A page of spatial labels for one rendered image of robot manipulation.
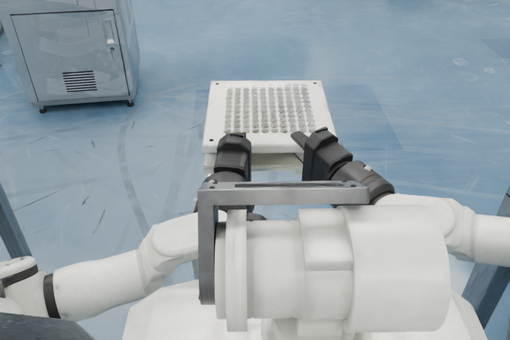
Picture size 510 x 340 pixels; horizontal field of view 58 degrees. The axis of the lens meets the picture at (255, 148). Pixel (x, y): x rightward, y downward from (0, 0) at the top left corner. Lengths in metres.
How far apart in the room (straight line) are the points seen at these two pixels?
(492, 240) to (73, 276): 0.53
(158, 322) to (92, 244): 1.78
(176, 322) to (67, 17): 2.47
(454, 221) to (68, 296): 0.50
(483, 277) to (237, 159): 0.75
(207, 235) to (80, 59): 2.61
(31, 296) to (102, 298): 0.08
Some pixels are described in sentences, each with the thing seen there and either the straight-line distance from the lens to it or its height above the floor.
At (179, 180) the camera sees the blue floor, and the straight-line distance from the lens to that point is 2.33.
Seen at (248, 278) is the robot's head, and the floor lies 1.31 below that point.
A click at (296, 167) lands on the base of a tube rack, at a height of 0.96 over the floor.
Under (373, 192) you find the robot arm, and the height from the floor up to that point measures 1.03.
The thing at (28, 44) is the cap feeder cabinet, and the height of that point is 0.46.
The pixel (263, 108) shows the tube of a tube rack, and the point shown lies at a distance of 0.92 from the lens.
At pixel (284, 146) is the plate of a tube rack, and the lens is 0.83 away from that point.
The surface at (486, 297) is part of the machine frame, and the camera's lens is 1.31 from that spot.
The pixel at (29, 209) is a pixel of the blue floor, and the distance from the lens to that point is 2.39.
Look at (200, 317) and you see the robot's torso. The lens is 0.34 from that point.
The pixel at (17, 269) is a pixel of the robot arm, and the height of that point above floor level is 1.06.
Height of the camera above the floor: 1.49
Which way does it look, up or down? 37 degrees down
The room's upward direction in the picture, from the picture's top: straight up
